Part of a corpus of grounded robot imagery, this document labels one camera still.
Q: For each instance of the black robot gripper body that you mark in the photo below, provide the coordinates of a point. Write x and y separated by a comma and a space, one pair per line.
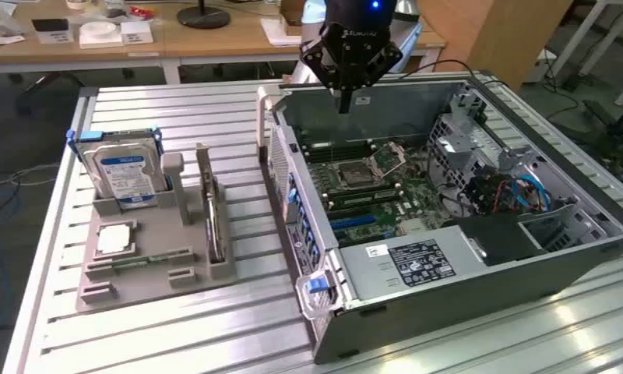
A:
358, 50

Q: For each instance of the graphics card with metal bracket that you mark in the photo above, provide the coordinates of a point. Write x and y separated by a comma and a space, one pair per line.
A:
213, 230

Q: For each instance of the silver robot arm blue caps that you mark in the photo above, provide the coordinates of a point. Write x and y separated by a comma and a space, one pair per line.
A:
305, 74

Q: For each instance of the white booklet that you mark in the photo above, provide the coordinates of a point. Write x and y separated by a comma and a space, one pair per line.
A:
279, 35

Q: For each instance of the brown cardboard box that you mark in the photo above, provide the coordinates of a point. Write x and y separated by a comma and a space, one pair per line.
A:
291, 11

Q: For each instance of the light wooden cabinet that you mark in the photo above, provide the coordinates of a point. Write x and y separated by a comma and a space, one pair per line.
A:
498, 39

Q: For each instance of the perforated silver disk bay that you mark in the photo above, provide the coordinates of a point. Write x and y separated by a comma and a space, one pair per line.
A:
446, 136

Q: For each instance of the black round lamp base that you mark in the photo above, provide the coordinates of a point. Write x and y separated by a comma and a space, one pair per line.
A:
203, 18

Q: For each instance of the white box with red dot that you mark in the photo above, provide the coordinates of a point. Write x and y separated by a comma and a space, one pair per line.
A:
542, 70

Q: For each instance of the CPU socket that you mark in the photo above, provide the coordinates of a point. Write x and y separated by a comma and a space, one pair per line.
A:
354, 175

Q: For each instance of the plain white box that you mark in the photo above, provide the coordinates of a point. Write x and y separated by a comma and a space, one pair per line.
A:
136, 35

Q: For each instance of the small red item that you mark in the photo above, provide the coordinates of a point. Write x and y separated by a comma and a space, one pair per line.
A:
141, 12

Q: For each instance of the RAM stick with white label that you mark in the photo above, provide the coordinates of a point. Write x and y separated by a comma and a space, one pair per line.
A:
363, 196

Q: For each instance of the green motherboard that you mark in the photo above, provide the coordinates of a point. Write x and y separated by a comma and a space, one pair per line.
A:
415, 202

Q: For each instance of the small dark object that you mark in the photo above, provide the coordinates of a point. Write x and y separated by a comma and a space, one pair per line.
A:
114, 13

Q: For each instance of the white box with round hole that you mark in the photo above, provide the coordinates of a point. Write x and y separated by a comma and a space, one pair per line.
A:
100, 39

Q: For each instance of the blue expansion slot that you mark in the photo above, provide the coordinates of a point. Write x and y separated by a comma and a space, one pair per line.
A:
353, 223

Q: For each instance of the black metal stand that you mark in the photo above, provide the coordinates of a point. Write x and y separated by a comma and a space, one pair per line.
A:
602, 113

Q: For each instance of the hard disk with blue rails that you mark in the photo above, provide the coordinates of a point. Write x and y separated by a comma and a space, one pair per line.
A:
124, 175

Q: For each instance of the white tape roll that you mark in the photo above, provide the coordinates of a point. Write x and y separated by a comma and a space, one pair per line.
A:
74, 4

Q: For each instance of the white box with black top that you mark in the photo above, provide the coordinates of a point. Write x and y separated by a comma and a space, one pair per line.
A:
54, 35

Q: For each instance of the black plastic bay shroud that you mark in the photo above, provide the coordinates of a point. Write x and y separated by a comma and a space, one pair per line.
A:
498, 241

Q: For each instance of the black office chair base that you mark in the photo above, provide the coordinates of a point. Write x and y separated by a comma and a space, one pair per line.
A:
36, 87

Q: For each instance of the grey power supply unit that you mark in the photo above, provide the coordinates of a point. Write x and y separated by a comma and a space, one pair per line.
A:
363, 276

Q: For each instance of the plain silver disk bay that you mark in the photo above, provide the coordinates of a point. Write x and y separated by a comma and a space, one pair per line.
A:
582, 222

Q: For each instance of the white paper label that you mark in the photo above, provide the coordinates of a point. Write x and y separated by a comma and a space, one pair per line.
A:
5, 40

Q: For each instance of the silver CPU chip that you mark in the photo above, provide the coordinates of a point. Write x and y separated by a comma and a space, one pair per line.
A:
114, 239

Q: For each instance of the green RAM stick bare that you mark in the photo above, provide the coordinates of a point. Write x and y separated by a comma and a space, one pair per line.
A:
145, 260

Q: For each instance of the clear plastic bag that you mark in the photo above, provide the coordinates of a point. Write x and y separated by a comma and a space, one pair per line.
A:
0, 23

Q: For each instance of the grey plastic parts rack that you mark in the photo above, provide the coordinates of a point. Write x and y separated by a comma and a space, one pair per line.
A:
150, 288

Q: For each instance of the open dark grey PC case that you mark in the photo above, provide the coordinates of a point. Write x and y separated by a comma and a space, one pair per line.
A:
446, 323

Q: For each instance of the wooden desk white frame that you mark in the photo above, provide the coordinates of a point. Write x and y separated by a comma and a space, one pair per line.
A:
213, 43

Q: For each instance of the metal socket cover frame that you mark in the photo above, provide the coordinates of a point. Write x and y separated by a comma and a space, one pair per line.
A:
381, 150

